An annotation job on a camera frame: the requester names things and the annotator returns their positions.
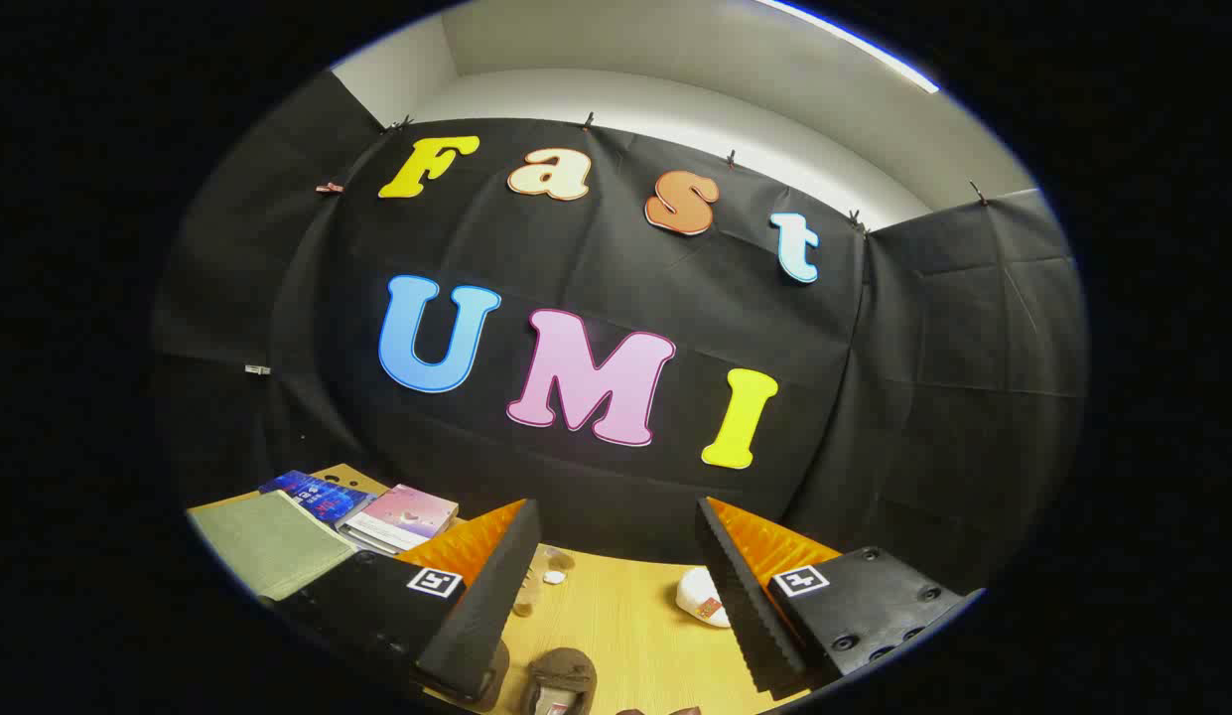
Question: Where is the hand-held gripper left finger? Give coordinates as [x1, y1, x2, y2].
[263, 499, 543, 708]

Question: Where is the grey book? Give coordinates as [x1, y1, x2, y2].
[336, 521, 403, 557]

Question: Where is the blue book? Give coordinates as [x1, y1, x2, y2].
[258, 470, 378, 527]

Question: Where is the tan striped plush toy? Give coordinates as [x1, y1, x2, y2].
[511, 544, 577, 619]

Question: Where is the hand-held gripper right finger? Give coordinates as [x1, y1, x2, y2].
[695, 497, 986, 701]

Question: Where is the black backdrop cloth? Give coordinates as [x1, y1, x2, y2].
[149, 70, 1088, 597]

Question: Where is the pink book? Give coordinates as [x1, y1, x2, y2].
[336, 484, 460, 555]

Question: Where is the white plush toy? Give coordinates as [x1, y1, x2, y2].
[675, 566, 732, 629]

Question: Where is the pale green fabric storage box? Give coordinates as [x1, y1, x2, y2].
[187, 490, 360, 602]

